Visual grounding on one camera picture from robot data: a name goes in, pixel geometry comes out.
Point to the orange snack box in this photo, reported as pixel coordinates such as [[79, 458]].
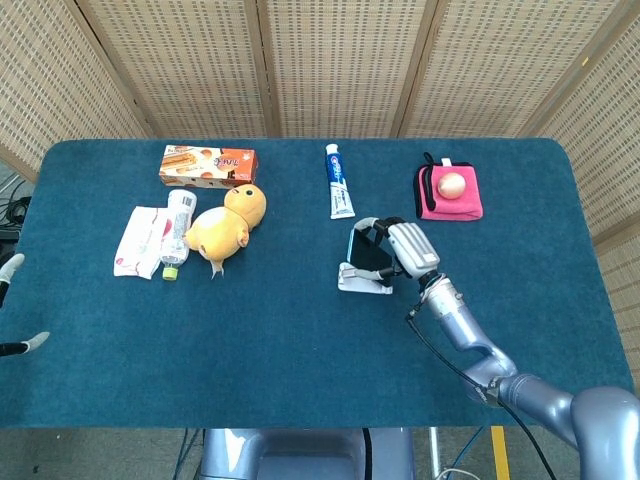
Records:
[[200, 165]]

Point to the white tissue pack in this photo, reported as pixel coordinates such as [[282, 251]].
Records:
[[140, 240]]

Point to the blue table cloth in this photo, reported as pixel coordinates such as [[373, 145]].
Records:
[[250, 350]]

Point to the white folding phone stand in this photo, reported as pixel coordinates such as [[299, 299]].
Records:
[[360, 286]]

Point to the pink folded towel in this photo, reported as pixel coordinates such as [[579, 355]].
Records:
[[450, 207]]

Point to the yellow floor tape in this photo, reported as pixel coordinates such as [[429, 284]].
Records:
[[500, 452]]

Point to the woven bamboo folding screen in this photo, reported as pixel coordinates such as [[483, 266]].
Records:
[[340, 65]]

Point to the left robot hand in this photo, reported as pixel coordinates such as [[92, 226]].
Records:
[[12, 265]]

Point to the white black handheld device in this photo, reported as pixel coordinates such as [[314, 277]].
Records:
[[367, 252]]

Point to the pale round onion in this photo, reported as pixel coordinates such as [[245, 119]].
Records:
[[452, 186]]

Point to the clear bottle green cap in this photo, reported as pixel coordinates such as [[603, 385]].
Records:
[[177, 225]]

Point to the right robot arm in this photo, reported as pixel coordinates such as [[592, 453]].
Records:
[[460, 325]]

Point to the metal table leg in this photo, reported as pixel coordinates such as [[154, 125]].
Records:
[[435, 450]]

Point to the blue white toothpaste tube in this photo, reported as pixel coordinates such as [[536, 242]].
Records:
[[340, 195]]

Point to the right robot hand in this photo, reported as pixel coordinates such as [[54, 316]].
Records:
[[415, 247]]

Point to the grey blue robot torso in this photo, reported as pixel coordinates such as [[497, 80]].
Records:
[[310, 455]]

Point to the yellow plush chick toy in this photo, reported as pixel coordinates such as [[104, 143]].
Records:
[[220, 232]]

